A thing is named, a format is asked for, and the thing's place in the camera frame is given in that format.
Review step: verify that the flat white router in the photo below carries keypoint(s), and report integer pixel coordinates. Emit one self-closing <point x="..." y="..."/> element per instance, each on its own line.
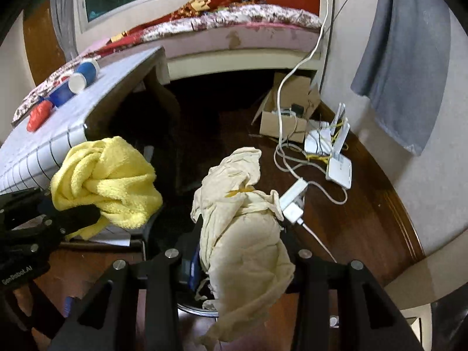
<point x="339" y="170"/>

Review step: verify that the white power strip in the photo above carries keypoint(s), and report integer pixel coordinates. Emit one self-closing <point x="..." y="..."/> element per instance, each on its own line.
<point x="292" y="201"/>

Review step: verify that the black power adapter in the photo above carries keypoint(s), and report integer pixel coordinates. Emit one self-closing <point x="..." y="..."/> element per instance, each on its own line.
<point x="298" y="110"/>

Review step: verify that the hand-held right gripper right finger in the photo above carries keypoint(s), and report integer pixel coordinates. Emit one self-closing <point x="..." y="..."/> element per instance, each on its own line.
<point x="290" y="243"/>

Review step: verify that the cardboard box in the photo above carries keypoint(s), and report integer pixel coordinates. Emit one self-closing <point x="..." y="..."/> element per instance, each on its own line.
<point x="283" y="124"/>

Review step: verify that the red crumpled wrapper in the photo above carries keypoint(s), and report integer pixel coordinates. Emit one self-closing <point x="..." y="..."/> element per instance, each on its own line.
<point x="38" y="116"/>

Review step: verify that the white paper sheet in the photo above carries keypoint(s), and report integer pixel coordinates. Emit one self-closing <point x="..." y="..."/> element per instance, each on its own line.
<point x="113" y="236"/>

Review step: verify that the blue paper cup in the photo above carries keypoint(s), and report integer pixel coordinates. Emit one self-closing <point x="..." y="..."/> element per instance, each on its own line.
<point x="62" y="95"/>
<point x="86" y="71"/>

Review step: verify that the red patterned blanket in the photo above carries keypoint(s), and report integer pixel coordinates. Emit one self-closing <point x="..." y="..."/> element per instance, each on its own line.
<point x="204" y="2"/>

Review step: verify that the mattress with floral sheet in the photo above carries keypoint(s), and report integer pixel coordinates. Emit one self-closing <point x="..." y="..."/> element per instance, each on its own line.
<point x="256" y="14"/>

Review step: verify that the black bin with metal rim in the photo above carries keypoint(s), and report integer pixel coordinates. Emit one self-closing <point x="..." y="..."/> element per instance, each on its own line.
<point x="164" y="230"/>

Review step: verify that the grey hanging cloth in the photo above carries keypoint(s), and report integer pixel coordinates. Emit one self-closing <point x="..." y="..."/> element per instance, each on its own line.
<point x="406" y="62"/>

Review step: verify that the white router with antennas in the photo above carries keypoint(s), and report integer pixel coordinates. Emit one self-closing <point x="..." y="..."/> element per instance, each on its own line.
<point x="316" y="142"/>

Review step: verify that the dark round object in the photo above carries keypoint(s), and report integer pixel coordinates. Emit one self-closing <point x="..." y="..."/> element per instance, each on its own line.
<point x="451" y="325"/>

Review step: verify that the white bed frame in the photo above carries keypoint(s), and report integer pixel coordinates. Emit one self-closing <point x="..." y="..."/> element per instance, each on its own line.
<point x="234" y="62"/>

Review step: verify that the table with white grid tablecloth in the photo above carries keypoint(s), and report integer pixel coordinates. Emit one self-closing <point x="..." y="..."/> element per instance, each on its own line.
<point x="55" y="131"/>

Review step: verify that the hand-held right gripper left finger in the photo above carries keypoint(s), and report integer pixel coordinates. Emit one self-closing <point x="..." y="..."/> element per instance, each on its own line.
<point x="193" y="270"/>

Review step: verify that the yellow towel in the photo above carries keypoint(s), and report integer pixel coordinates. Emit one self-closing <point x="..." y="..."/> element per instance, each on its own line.
<point x="106" y="175"/>

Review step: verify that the grey curtain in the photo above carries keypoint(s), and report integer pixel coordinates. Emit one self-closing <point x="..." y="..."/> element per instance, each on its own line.
<point x="64" y="14"/>

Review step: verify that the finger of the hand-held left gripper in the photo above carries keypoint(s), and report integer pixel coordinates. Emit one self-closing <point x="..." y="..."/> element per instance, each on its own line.
<point x="76" y="215"/>
<point x="25" y="201"/>

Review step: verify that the beige cloth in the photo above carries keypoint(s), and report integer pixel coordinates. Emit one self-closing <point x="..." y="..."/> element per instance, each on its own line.
<point x="245" y="248"/>

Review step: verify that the brown wooden door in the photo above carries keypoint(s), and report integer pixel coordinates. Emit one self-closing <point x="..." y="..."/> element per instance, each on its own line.
<point x="42" y="44"/>

